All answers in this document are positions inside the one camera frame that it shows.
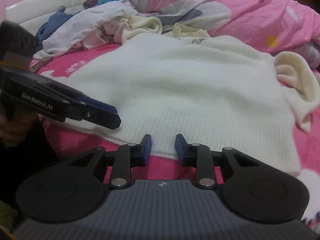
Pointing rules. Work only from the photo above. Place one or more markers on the blue garment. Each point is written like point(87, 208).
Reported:
point(50, 27)

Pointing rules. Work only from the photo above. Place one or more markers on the pink patterned quilt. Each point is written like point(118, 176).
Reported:
point(237, 12)

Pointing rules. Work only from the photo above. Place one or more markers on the person's left hand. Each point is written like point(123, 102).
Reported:
point(17, 132)

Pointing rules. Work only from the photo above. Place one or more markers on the pink floral blanket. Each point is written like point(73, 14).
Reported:
point(75, 65)

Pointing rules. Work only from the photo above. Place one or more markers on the dark patterned flat box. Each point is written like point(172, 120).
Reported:
point(40, 64)

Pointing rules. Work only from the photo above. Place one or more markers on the white pink bed frame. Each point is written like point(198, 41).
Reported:
point(45, 7)

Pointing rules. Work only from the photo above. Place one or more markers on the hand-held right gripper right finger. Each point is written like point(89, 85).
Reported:
point(179, 150)

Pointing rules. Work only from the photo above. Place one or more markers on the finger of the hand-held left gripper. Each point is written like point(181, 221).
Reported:
point(100, 105)
point(100, 117)

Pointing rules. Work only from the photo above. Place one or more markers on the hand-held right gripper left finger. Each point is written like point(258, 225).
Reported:
point(148, 147)

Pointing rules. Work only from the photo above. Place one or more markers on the white crumpled cloth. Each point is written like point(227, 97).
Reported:
point(82, 27)

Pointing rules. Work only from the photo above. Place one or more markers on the white deer print sweater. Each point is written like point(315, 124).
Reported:
point(187, 87)

